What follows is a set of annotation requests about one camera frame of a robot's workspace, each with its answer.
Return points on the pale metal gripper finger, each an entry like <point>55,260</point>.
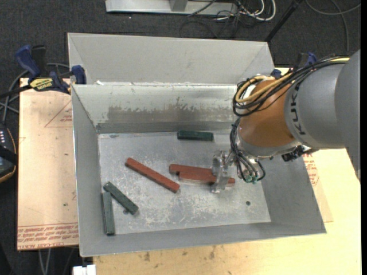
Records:
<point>216,166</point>
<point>219,185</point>

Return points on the red-brown flat block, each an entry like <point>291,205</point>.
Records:
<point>152,175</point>
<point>189,169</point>
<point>198,178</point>

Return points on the dark green flat block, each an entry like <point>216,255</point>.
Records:
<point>121,198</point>
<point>195,135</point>
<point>108,213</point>

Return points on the grey metal bin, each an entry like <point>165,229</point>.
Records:
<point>177,62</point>

